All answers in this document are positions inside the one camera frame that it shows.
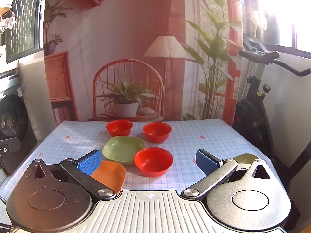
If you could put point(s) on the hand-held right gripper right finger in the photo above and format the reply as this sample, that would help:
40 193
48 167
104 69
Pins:
206 161

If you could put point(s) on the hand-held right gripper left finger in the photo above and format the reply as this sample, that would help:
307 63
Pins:
90 163

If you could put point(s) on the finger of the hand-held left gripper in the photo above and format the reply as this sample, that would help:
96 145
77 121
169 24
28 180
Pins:
11 145

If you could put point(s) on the orange plastic plate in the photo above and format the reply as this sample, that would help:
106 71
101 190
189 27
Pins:
111 176

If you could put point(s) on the red plastic bowl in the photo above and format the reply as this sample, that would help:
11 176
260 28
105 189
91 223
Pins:
119 128
153 162
157 131

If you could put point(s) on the grey washing machine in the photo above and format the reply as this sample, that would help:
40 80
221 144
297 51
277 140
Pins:
14 119

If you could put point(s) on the blue checked tablecloth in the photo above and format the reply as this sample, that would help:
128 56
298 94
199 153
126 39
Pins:
187 138

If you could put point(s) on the green plastic plate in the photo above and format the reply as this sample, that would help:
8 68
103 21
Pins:
121 148
245 157

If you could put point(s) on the black exercise bike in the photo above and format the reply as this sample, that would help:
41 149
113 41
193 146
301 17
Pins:
252 116

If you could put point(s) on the white hanging cloth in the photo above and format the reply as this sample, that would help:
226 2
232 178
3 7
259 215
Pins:
7 23

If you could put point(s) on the window with patterned grating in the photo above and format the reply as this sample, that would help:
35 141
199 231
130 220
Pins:
24 17

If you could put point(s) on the printed room backdrop cloth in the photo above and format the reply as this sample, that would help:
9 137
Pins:
121 29

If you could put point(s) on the bright window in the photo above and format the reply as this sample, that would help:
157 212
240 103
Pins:
286 9

